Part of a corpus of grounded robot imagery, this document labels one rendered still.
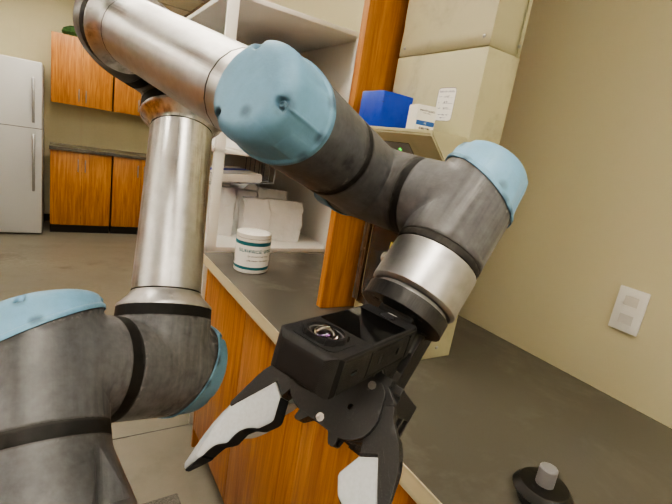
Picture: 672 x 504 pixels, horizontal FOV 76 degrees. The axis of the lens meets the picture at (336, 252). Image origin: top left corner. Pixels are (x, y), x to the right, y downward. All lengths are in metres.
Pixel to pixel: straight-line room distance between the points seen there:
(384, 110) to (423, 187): 0.81
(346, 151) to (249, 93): 0.08
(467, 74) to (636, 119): 0.47
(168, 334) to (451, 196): 0.35
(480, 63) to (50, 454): 1.02
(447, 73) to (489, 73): 0.11
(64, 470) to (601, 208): 1.27
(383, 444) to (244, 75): 0.26
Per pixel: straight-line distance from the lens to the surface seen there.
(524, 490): 0.83
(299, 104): 0.29
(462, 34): 1.18
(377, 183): 0.38
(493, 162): 0.38
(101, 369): 0.49
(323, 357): 0.23
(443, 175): 0.38
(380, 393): 0.31
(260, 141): 0.29
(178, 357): 0.54
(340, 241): 1.35
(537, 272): 1.46
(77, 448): 0.46
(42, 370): 0.47
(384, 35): 1.38
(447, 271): 0.33
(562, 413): 1.17
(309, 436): 1.17
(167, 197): 0.60
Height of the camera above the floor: 1.44
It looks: 13 degrees down
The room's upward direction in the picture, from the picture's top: 9 degrees clockwise
